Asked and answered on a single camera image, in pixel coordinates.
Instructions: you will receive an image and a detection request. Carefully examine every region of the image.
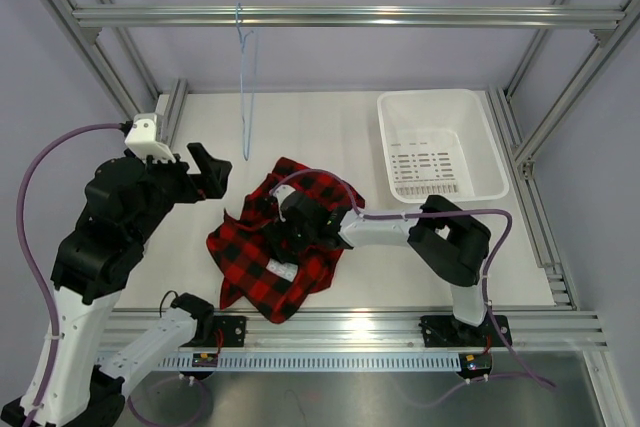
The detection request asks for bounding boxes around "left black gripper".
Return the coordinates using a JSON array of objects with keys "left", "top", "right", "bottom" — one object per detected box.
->
[{"left": 128, "top": 142, "right": 232, "bottom": 244}]

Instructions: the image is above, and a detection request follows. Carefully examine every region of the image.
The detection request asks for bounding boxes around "red black plaid shirt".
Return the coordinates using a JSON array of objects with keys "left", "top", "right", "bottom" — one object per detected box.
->
[{"left": 206, "top": 157, "right": 366, "bottom": 324}]

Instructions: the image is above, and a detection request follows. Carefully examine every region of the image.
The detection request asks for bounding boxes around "light blue wire hanger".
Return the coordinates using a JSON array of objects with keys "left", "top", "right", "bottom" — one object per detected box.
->
[{"left": 234, "top": 2, "right": 260, "bottom": 162}]

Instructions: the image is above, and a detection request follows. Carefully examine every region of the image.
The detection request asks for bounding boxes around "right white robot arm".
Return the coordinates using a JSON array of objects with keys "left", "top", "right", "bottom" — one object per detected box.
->
[{"left": 264, "top": 185, "right": 491, "bottom": 344}]

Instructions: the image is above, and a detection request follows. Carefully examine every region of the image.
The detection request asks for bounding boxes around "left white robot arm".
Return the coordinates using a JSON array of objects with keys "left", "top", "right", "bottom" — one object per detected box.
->
[{"left": 1, "top": 143, "right": 232, "bottom": 426}]

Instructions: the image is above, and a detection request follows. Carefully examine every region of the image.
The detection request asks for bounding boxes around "white plastic basket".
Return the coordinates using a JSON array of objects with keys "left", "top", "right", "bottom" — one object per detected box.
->
[{"left": 377, "top": 89, "right": 509, "bottom": 204}]

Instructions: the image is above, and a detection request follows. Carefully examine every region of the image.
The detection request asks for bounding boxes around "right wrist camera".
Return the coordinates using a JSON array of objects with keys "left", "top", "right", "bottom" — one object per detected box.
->
[{"left": 270, "top": 184, "right": 296, "bottom": 222}]

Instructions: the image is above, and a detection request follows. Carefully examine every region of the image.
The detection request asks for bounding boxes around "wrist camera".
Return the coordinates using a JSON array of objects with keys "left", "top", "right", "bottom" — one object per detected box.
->
[
  {"left": 125, "top": 113, "right": 175, "bottom": 163},
  {"left": 270, "top": 184, "right": 296, "bottom": 222}
]

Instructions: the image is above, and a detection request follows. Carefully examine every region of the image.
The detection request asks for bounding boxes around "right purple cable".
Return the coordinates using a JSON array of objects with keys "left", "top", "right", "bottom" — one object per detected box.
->
[{"left": 272, "top": 169, "right": 556, "bottom": 408}]

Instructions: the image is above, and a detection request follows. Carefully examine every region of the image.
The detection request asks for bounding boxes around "purple cable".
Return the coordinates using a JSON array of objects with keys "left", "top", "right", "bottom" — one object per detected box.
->
[
  {"left": 272, "top": 169, "right": 556, "bottom": 408},
  {"left": 17, "top": 121, "right": 214, "bottom": 427}
]

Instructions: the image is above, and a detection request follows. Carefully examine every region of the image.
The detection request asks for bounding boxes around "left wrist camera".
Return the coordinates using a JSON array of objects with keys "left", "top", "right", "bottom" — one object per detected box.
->
[{"left": 125, "top": 113, "right": 175, "bottom": 163}]

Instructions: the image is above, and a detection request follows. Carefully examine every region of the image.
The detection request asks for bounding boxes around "left aluminium frame post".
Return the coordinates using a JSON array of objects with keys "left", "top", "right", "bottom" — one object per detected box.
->
[{"left": 9, "top": 0, "right": 169, "bottom": 168}]

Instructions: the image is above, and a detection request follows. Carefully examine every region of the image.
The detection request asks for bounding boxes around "aluminium frame post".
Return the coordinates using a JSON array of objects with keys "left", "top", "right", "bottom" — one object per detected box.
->
[
  {"left": 505, "top": 0, "right": 639, "bottom": 178},
  {"left": 9, "top": 0, "right": 169, "bottom": 168}
]

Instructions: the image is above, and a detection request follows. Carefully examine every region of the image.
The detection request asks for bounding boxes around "white slotted cable duct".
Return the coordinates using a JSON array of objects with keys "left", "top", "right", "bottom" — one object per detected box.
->
[{"left": 157, "top": 352, "right": 461, "bottom": 373}]

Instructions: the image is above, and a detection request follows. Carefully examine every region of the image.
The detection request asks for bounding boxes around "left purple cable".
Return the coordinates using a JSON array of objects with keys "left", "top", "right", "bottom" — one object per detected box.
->
[{"left": 17, "top": 121, "right": 214, "bottom": 427}]

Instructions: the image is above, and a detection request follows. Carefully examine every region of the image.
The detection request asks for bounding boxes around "aluminium frame crossbar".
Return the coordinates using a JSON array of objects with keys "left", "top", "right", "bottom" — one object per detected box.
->
[{"left": 72, "top": 5, "right": 626, "bottom": 30}]

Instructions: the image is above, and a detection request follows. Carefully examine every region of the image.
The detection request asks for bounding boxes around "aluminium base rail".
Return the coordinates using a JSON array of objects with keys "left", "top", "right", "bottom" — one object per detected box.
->
[{"left": 99, "top": 310, "right": 609, "bottom": 352}]

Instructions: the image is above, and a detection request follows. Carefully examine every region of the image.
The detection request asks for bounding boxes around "right aluminium frame post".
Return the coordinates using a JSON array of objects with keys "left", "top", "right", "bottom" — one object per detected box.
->
[{"left": 505, "top": 0, "right": 639, "bottom": 178}]

